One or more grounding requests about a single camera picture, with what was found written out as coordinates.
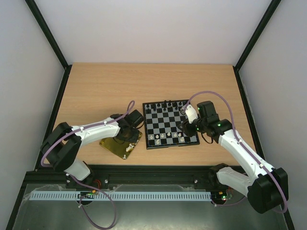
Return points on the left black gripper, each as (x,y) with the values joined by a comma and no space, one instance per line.
(134,138)

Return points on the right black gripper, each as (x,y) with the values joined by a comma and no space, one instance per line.
(183,127)

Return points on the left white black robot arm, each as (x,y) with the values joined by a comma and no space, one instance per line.
(61,147)

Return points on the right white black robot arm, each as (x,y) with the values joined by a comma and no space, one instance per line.
(264,186)

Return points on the white chess piece pile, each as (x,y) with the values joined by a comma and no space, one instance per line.
(130,147)

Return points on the black grey chess board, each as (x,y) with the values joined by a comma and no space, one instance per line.
(162,123)

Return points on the black chess pieces row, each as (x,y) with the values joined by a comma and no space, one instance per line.
(164,106)

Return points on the gold metal tray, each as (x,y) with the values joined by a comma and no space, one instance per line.
(118,147)

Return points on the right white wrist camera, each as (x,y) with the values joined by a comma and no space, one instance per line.
(190,112)

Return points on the light blue slotted cable duct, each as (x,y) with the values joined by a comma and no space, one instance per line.
(120,196)

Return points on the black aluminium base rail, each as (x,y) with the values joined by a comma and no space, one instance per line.
(108,176)

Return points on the right black frame post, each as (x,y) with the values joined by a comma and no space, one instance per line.
(257,33)

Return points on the black frame post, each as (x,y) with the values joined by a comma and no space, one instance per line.
(33,7)
(257,33)

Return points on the left black frame post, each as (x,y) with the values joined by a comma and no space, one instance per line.
(33,7)

